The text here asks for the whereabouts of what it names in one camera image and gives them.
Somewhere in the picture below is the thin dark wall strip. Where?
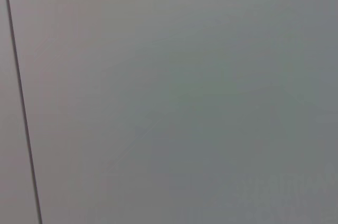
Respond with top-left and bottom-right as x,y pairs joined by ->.
1,0 -> 43,224

